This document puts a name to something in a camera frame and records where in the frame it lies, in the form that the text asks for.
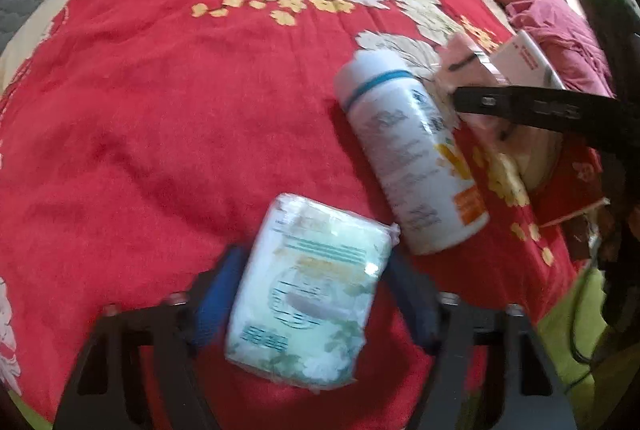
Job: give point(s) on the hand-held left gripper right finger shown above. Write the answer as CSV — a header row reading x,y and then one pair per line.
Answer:
x,y
415,305

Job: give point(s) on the green floral tissue pack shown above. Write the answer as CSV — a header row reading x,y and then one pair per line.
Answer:
x,y
305,290

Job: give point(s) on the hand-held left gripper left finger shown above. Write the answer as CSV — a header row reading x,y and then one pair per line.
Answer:
x,y
220,295

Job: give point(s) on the red floral blanket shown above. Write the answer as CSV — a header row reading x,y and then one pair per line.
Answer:
x,y
150,110

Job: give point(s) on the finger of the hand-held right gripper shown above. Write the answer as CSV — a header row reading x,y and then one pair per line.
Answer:
x,y
480,102

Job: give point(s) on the white supplement bottle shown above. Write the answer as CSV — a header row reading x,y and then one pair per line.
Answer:
x,y
405,145

